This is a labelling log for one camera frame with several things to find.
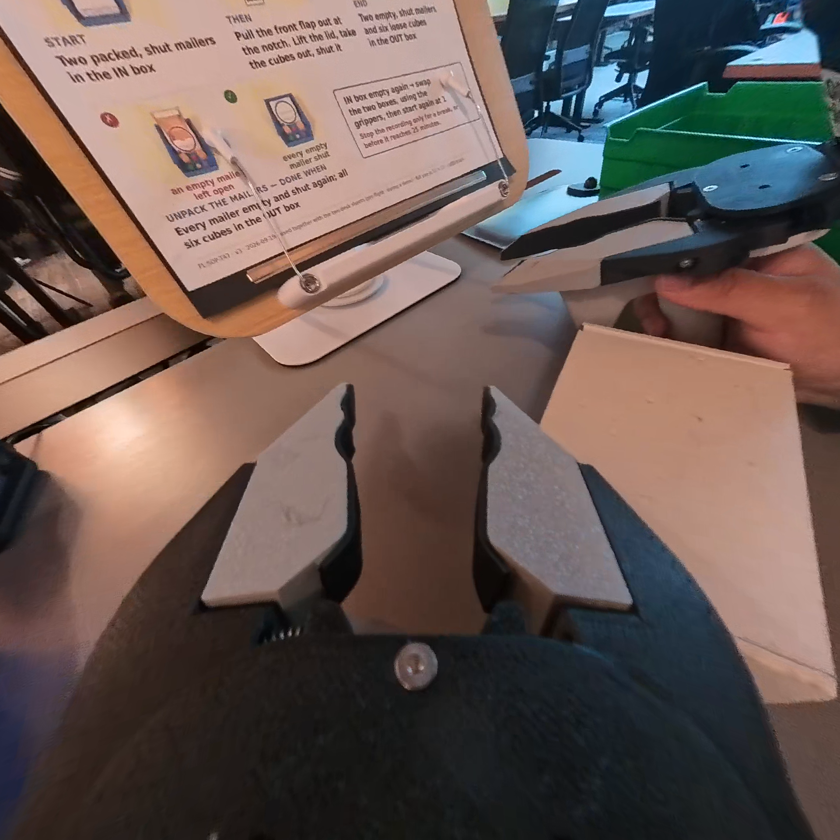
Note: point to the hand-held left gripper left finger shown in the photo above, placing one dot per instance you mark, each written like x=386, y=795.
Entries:
x=289, y=518

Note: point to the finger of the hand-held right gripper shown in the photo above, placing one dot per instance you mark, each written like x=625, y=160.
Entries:
x=564, y=275
x=610, y=213

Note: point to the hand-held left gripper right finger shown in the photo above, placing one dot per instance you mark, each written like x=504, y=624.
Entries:
x=551, y=525

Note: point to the white cardboard mailer box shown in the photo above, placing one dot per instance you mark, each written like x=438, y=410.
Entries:
x=689, y=492

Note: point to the person's right hand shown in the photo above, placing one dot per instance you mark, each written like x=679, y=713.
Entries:
x=774, y=308

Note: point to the black round knob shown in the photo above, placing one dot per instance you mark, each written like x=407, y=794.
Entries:
x=584, y=189

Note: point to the grey flat metal plate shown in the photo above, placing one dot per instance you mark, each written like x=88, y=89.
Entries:
x=544, y=210

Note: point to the green plastic bin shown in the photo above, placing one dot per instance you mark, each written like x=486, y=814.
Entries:
x=754, y=111

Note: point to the white office desk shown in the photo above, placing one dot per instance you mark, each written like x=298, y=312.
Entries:
x=781, y=52

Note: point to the black office chair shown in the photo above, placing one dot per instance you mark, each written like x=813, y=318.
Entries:
x=558, y=52
x=630, y=59

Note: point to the printed instruction sheet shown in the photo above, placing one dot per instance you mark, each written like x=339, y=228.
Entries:
x=197, y=85

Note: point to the wooden instruction board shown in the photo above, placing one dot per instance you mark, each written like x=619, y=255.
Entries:
x=65, y=157

